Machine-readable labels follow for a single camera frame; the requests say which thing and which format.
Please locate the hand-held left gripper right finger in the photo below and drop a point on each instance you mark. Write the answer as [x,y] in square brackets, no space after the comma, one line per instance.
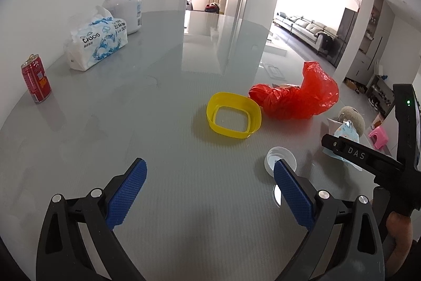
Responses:
[292,197]

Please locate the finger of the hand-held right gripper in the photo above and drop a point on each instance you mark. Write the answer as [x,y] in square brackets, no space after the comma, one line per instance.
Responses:
[361,156]

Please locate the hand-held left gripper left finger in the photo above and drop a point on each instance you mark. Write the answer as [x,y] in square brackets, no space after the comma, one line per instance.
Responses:
[126,195]

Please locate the blue printed wipes packet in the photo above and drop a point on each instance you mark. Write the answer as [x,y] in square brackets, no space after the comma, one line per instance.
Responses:
[347,133]

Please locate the beige plush ball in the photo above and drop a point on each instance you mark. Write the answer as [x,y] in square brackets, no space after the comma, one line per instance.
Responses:
[353,118]

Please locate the red plastic bag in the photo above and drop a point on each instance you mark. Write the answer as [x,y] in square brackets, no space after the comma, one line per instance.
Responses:
[296,103]

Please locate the person's right hand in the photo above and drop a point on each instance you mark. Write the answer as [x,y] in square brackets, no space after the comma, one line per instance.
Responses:
[403,231]

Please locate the pink plastic stool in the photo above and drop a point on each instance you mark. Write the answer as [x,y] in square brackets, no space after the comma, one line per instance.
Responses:
[378,136]

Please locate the shoe rack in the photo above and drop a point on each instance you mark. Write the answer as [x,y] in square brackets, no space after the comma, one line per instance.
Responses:
[381,93]

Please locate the dark tall cabinet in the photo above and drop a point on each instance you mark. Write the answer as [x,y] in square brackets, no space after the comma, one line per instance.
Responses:
[346,37]

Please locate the grey sofa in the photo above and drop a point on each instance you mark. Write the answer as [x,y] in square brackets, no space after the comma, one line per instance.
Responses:
[309,30]

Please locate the red drink can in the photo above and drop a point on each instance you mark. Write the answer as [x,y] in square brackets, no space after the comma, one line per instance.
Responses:
[36,80]

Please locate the white tissue pack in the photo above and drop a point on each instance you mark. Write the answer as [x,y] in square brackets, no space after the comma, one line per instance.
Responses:
[95,44]

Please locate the white jar with blue lid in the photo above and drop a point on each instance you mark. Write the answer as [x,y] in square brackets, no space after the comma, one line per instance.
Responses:
[126,11]

